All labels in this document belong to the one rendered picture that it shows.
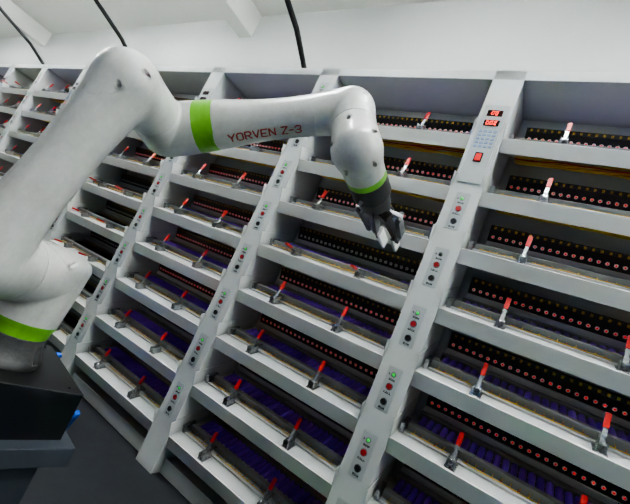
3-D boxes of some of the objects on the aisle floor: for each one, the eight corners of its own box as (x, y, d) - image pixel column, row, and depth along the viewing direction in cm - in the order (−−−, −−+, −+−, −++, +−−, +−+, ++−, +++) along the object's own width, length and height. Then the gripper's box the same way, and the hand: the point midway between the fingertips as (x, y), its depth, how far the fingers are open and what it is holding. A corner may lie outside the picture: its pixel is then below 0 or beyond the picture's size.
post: (312, 638, 93) (527, 71, 119) (283, 608, 98) (496, 70, 124) (342, 602, 110) (525, 111, 136) (316, 578, 115) (498, 110, 141)
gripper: (410, 187, 86) (422, 242, 105) (350, 176, 95) (371, 228, 113) (397, 213, 84) (412, 264, 103) (336, 199, 92) (360, 249, 111)
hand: (388, 239), depth 105 cm, fingers open, 3 cm apart
